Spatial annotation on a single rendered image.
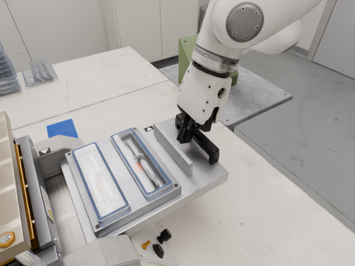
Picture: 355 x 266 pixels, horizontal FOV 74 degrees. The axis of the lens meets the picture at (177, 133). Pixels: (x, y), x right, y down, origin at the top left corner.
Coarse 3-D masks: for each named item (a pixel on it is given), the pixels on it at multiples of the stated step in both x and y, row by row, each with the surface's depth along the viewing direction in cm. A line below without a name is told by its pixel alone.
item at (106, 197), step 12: (96, 144) 51; (84, 156) 48; (96, 156) 48; (84, 168) 46; (96, 168) 46; (108, 168) 46; (84, 180) 44; (96, 180) 44; (108, 180) 44; (96, 192) 42; (108, 192) 42; (120, 192) 42; (96, 204) 40; (108, 204) 40; (120, 204) 40
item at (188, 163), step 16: (160, 128) 53; (176, 128) 59; (160, 144) 55; (176, 144) 50; (192, 144) 55; (64, 160) 52; (176, 160) 51; (192, 160) 52; (208, 160) 52; (64, 176) 48; (176, 176) 48; (192, 176) 48; (208, 176) 48; (224, 176) 49; (192, 192) 46; (80, 208) 43; (160, 208) 43; (176, 208) 46; (80, 224) 41; (128, 224) 41; (144, 224) 43
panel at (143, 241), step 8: (152, 224) 62; (144, 232) 52; (152, 232) 57; (136, 240) 45; (144, 240) 49; (152, 240) 53; (136, 248) 43; (144, 248) 45; (152, 248) 49; (144, 256) 43; (152, 256) 46; (160, 256) 49; (168, 256) 54; (168, 264) 51; (176, 264) 55
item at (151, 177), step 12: (120, 132) 53; (132, 132) 53; (120, 144) 51; (132, 144) 51; (132, 156) 48; (144, 156) 48; (132, 168) 46; (144, 168) 46; (156, 168) 46; (144, 180) 44; (156, 180) 44; (168, 180) 44; (144, 192) 42
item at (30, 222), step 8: (16, 144) 43; (16, 152) 41; (24, 176) 38; (24, 184) 37; (24, 192) 35; (24, 200) 34; (32, 216) 34; (32, 224) 32; (32, 232) 31; (32, 240) 30; (32, 248) 31; (40, 248) 32; (0, 264) 30; (8, 264) 31; (16, 264) 32
